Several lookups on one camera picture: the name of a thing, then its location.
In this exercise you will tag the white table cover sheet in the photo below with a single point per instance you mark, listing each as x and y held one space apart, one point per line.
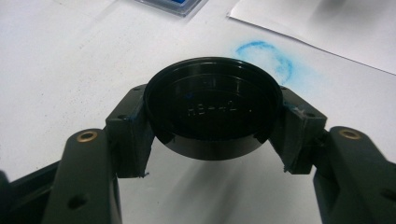
62 62

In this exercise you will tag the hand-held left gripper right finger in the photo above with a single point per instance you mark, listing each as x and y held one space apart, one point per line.
351 174

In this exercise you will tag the blue ink pad clear case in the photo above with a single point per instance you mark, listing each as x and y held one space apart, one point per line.
174 4

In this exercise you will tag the black round stamp cap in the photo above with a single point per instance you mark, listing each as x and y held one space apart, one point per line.
211 112

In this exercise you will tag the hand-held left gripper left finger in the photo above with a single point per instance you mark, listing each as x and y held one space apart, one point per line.
84 174

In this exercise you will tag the white paper sheet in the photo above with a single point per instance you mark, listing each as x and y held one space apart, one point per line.
327 28

